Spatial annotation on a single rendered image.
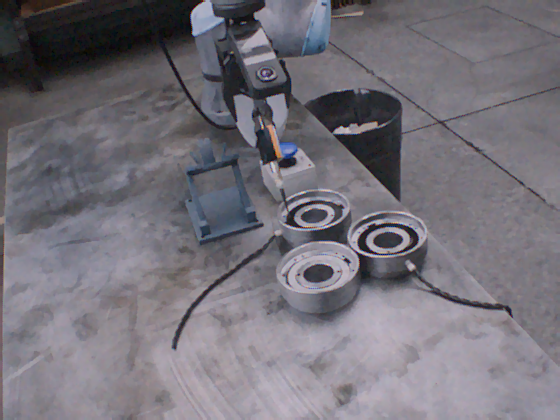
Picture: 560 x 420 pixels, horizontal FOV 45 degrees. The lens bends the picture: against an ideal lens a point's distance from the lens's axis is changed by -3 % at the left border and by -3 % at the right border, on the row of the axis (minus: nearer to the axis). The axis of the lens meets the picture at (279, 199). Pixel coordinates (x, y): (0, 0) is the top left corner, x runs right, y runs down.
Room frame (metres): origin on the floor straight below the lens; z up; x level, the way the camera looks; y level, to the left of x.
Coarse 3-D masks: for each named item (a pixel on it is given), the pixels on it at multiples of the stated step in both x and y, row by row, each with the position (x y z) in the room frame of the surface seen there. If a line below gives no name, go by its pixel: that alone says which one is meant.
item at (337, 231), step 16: (304, 192) 0.89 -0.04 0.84; (320, 192) 0.88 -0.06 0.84; (336, 192) 0.87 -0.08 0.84; (288, 208) 0.87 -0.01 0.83; (304, 208) 0.86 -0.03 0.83; (320, 208) 0.85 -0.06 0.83; (304, 224) 0.82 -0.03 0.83; (320, 224) 0.81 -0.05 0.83; (336, 224) 0.79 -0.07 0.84; (288, 240) 0.81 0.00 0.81; (304, 240) 0.79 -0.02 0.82; (320, 240) 0.79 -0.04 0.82; (336, 240) 0.80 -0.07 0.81
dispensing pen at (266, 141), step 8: (256, 112) 0.92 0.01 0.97; (264, 112) 0.92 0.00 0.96; (264, 128) 0.89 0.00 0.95; (264, 136) 0.89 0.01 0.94; (264, 144) 0.88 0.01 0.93; (272, 144) 0.88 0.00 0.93; (264, 152) 0.87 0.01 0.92; (272, 152) 0.87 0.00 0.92; (264, 160) 0.88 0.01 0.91; (272, 160) 0.87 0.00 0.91; (272, 168) 0.87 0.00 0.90; (280, 176) 0.87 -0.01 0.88; (280, 184) 0.86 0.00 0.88
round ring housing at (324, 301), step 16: (288, 256) 0.74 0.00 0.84; (304, 256) 0.75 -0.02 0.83; (336, 256) 0.73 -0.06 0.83; (352, 256) 0.72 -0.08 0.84; (304, 272) 0.71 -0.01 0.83; (320, 272) 0.72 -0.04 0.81; (336, 272) 0.70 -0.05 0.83; (352, 272) 0.69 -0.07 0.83; (288, 288) 0.67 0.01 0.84; (320, 288) 0.68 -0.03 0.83; (336, 288) 0.66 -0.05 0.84; (352, 288) 0.67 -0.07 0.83; (304, 304) 0.66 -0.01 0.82; (320, 304) 0.65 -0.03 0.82; (336, 304) 0.65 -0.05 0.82
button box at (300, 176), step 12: (300, 156) 0.99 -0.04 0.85; (264, 168) 0.98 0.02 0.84; (288, 168) 0.96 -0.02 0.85; (300, 168) 0.95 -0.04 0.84; (312, 168) 0.95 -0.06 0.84; (264, 180) 1.00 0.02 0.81; (288, 180) 0.94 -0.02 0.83; (300, 180) 0.94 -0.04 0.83; (312, 180) 0.95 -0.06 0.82; (276, 192) 0.94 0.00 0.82; (288, 192) 0.94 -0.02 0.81
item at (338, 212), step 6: (300, 204) 0.87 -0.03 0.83; (306, 204) 0.87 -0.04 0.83; (312, 204) 0.87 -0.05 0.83; (324, 204) 0.86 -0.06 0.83; (330, 204) 0.86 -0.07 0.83; (336, 204) 0.86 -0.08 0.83; (342, 204) 0.85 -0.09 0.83; (294, 210) 0.86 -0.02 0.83; (336, 210) 0.84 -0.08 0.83; (342, 210) 0.84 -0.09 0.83; (288, 216) 0.85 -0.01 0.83; (294, 216) 0.85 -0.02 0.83; (336, 216) 0.83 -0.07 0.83; (342, 216) 0.82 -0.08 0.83; (288, 222) 0.83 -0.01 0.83; (294, 222) 0.83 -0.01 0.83; (330, 222) 0.81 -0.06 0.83
